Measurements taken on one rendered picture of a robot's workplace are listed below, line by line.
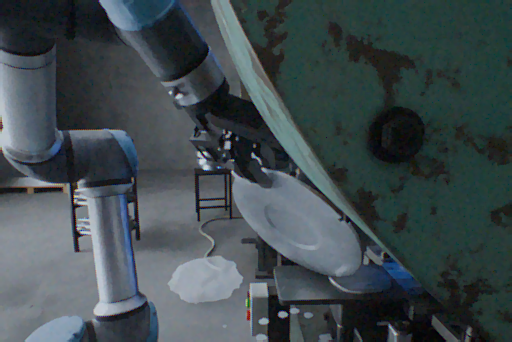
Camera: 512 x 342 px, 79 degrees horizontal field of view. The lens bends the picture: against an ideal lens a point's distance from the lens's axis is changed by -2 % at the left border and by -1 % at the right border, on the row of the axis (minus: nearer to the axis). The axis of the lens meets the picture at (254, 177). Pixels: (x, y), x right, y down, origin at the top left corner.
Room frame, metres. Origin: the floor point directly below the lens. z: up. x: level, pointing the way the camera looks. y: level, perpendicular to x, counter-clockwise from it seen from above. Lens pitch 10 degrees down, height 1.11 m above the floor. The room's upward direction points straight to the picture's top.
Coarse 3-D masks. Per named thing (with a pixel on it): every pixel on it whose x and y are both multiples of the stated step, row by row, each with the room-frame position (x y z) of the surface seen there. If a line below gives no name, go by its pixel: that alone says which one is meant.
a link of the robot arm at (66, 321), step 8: (56, 320) 0.61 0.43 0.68; (64, 320) 0.61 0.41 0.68; (72, 320) 0.61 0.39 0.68; (80, 320) 0.60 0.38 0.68; (40, 328) 0.59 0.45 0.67; (48, 328) 0.59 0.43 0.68; (56, 328) 0.59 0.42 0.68; (64, 328) 0.58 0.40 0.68; (72, 328) 0.58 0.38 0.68; (80, 328) 0.58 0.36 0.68; (88, 328) 0.60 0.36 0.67; (32, 336) 0.57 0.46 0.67; (40, 336) 0.57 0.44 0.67; (48, 336) 0.56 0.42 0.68; (56, 336) 0.56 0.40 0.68; (64, 336) 0.56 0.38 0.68; (72, 336) 0.56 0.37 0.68; (80, 336) 0.57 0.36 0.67; (88, 336) 0.58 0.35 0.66
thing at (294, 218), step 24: (264, 168) 0.53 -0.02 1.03; (240, 192) 0.63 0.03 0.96; (264, 192) 0.57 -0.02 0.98; (288, 192) 0.52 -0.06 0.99; (312, 192) 0.48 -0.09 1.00; (264, 216) 0.63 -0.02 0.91; (288, 216) 0.58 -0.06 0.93; (312, 216) 0.52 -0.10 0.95; (336, 216) 0.47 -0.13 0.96; (264, 240) 0.70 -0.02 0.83; (288, 240) 0.63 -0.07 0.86; (312, 240) 0.58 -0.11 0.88; (336, 240) 0.51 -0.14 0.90; (312, 264) 0.62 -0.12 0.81; (336, 264) 0.56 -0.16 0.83; (360, 264) 0.51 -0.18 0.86
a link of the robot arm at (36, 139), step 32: (0, 0) 0.35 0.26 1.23; (32, 0) 0.36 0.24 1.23; (64, 0) 0.38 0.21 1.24; (0, 32) 0.37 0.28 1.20; (32, 32) 0.38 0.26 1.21; (64, 32) 0.39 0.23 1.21; (0, 64) 0.41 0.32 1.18; (32, 64) 0.41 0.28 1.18; (0, 96) 0.46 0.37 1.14; (32, 96) 0.46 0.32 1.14; (32, 128) 0.51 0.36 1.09; (32, 160) 0.57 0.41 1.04; (64, 160) 0.63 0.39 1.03
